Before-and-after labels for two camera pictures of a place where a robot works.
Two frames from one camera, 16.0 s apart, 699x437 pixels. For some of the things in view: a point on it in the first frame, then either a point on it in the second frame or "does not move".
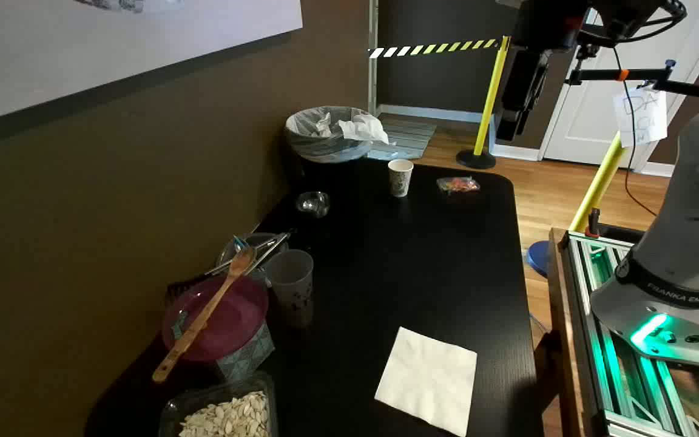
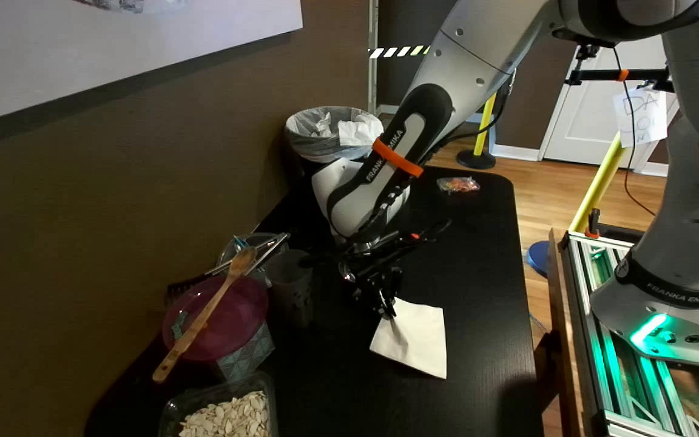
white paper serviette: (431, 380) → (414, 337)
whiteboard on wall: (26, 52) does not move
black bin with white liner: (338, 150) does not move
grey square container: (248, 360) does not move
